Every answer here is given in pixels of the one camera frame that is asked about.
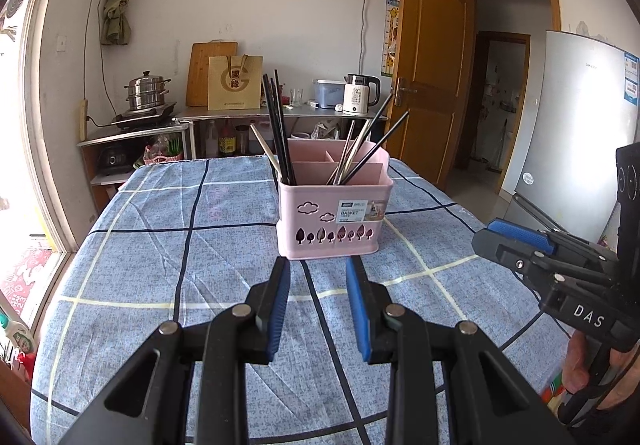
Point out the white green bottle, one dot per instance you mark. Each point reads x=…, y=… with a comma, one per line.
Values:
x=17, y=335

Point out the white wall switch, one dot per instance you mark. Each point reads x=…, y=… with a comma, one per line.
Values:
x=61, y=43

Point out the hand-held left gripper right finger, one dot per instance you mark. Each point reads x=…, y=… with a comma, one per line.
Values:
x=359, y=310

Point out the blue checked tablecloth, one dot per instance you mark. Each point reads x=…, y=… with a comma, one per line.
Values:
x=150, y=275

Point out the clear plastic bottle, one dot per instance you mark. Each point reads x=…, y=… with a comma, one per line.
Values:
x=211, y=140

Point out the crumpled plastic bags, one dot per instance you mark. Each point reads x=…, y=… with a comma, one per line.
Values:
x=327, y=130

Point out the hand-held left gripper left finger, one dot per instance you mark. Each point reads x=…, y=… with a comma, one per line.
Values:
x=279, y=310

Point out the black kitchen appliance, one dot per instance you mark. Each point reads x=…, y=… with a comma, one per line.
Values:
x=114, y=160

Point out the clear plastic storage box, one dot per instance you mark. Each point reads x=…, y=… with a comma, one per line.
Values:
x=327, y=94

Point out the wooden door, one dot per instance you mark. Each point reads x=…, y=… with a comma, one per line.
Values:
x=435, y=65

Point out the induction cooker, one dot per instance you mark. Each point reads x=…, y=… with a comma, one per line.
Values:
x=145, y=117

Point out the dark sauce bottle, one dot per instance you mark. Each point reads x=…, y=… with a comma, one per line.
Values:
x=227, y=140

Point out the silver refrigerator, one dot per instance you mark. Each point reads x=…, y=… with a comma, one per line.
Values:
x=575, y=125

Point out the pink plastic utensil basket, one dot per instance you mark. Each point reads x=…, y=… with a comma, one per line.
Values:
x=320, y=200

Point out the metal kitchen shelf table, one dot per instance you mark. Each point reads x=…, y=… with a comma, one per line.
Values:
x=225, y=112

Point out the white electric kettle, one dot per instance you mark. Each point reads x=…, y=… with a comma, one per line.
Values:
x=356, y=97

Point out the person's right hand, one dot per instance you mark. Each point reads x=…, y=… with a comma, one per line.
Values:
x=577, y=365

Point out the glass storage jar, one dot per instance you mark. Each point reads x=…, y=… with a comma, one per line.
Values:
x=242, y=140

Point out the pink woven plastic basket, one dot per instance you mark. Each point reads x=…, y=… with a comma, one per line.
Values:
x=162, y=159

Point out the low grey side shelf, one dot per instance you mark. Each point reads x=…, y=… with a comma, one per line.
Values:
x=115, y=137

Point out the giraffe height chart poster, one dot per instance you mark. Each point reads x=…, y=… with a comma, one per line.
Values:
x=391, y=37

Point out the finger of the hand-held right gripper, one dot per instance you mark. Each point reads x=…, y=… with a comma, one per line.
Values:
x=520, y=235
x=500, y=250

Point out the stainless steel steamer pot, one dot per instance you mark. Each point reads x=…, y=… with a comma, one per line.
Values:
x=145, y=92

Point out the beige power strip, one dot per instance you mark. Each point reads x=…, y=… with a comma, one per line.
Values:
x=83, y=120

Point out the drinking glass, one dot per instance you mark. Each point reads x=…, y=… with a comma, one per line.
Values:
x=297, y=98

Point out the wooden cutting board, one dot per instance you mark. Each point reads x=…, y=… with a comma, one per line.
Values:
x=197, y=70

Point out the tan paper gift bag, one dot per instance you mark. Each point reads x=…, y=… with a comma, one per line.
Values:
x=232, y=82

